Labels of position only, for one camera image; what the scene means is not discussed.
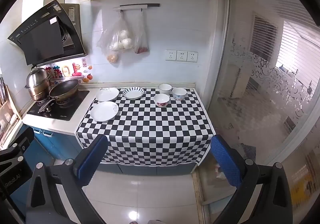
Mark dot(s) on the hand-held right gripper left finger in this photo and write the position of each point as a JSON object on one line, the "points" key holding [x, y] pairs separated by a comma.
{"points": [[92, 161]]}

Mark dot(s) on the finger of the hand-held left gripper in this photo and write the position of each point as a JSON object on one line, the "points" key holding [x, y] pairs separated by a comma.
{"points": [[23, 139]]}

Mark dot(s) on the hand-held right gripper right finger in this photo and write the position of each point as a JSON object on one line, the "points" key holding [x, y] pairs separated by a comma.
{"points": [[226, 164]]}

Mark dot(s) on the white bowl with dark rim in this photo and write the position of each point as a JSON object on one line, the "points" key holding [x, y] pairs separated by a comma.
{"points": [[165, 88]]}

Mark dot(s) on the wooden board rack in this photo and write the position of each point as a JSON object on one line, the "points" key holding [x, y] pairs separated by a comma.
{"points": [[10, 111]]}

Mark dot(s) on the blue base cabinet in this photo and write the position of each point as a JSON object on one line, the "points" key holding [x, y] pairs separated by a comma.
{"points": [[57, 144]]}

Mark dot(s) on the white floral plate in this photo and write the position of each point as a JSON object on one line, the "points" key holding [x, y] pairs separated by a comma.
{"points": [[107, 94], [104, 111]]}

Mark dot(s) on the black gas stove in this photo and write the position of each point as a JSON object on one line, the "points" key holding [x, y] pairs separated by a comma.
{"points": [[67, 111]]}

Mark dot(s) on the steel steamer pot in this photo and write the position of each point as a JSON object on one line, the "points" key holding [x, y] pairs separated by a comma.
{"points": [[37, 81]]}

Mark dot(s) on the dark wok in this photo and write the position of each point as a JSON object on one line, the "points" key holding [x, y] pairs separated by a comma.
{"points": [[63, 88]]}

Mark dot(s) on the black white checkered cloth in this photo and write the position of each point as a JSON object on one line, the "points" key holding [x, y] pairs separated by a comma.
{"points": [[150, 129]]}

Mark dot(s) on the dark striped plate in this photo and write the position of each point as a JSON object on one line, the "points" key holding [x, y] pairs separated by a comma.
{"points": [[133, 93]]}

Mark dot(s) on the frosted glass sliding door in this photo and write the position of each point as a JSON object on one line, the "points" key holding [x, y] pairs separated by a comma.
{"points": [[262, 88]]}

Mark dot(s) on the white bowl with blue pattern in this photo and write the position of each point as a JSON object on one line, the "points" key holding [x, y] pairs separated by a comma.
{"points": [[179, 94]]}

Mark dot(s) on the white bowl with red pattern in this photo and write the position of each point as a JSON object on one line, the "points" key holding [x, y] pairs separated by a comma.
{"points": [[161, 100]]}

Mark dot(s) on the black range hood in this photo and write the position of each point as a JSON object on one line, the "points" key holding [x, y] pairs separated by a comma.
{"points": [[42, 38]]}

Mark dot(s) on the plastic bag with white buns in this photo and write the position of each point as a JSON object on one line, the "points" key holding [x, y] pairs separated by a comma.
{"points": [[120, 38]]}

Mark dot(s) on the plastic bag with red produce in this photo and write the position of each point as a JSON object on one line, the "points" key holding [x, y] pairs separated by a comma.
{"points": [[141, 43]]}

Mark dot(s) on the group of colourful wall stickers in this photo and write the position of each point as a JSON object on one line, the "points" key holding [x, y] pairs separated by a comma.
{"points": [[65, 70]]}

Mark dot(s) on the white wall socket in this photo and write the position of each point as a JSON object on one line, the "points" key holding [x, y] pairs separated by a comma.
{"points": [[170, 55], [181, 56], [192, 56]]}

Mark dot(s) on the black wall bar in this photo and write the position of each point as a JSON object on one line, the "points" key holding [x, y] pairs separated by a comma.
{"points": [[150, 5]]}

